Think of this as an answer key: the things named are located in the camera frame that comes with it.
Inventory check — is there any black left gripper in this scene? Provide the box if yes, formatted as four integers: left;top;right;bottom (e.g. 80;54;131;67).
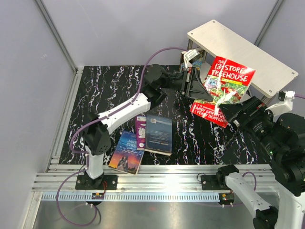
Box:
159;67;214;102

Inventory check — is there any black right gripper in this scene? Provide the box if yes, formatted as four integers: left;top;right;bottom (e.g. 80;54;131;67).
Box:
219;94;284;156

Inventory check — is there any yellow 169-Storey Treehouse book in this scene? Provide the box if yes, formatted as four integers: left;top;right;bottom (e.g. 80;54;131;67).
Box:
179;48;204;72

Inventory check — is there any red 13-Storey Treehouse book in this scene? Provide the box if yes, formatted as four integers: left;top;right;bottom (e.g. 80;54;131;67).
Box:
190;56;256;128

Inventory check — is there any dark blue book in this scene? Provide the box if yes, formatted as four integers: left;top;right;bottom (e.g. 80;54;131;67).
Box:
144;114;173;156

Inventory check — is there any purple paperback book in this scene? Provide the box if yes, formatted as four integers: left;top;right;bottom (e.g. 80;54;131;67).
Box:
135;116;146;150

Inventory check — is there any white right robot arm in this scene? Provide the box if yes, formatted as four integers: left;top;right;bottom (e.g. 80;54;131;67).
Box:
216;96;305;229

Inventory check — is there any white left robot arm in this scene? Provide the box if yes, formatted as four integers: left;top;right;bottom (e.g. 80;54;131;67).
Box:
82;64;213;189

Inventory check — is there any white two-tier shelf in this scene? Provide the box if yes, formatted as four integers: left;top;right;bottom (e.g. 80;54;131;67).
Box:
187;20;298;104

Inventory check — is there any Jane Eyre book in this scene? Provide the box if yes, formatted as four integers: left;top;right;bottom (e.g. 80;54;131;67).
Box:
108;131;144;175

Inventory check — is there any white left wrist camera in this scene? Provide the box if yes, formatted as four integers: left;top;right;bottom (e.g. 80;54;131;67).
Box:
183;49;200;69

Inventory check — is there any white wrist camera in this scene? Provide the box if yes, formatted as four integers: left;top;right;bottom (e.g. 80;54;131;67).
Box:
183;49;200;69
267;91;295;116

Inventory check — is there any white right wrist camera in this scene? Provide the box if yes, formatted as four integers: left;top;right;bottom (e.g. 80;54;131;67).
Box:
267;91;295;116

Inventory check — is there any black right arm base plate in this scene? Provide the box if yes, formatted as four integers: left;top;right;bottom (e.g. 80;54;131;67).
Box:
200;175;228;191

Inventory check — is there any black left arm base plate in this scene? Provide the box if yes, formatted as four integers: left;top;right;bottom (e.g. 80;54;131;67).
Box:
75;175;118;190

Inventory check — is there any aluminium frame rail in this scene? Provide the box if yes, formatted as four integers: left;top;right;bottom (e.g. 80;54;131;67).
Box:
22;66;298;229

